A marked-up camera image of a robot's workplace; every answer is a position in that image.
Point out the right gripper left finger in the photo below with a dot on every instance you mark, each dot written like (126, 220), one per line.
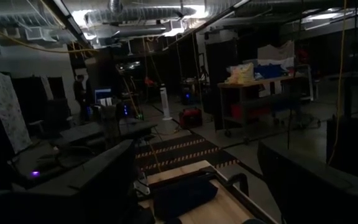
(73, 205)

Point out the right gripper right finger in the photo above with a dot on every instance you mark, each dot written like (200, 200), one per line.
(322, 199)

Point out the dark desk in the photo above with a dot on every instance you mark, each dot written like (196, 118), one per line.
(82, 130)

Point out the black office chair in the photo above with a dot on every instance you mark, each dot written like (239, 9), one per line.
(56, 115)

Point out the person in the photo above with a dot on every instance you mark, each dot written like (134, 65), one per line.
(79, 93)

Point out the red bin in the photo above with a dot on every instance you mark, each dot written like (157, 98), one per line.
(250, 112)

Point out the white patterned panel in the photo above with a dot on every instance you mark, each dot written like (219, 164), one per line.
(8, 112)

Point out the lit computer monitor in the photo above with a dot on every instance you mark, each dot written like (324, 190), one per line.
(102, 95)

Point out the wooden-top cart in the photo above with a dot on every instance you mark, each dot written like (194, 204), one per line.
(253, 102)

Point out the hazard striped floor mat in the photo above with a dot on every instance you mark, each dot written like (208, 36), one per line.
(179, 152)

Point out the white tower fan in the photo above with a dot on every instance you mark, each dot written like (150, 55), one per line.
(165, 102)

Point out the blue storage bin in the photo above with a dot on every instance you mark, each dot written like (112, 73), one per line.
(269, 71)

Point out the red box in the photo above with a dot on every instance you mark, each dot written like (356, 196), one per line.
(190, 117)

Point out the yellow bag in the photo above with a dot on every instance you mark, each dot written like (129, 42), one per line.
(241, 74)

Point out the white sheet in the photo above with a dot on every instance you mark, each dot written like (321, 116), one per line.
(275, 51)

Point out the silver ribbed ceiling duct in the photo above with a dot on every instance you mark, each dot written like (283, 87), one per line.
(141, 14)

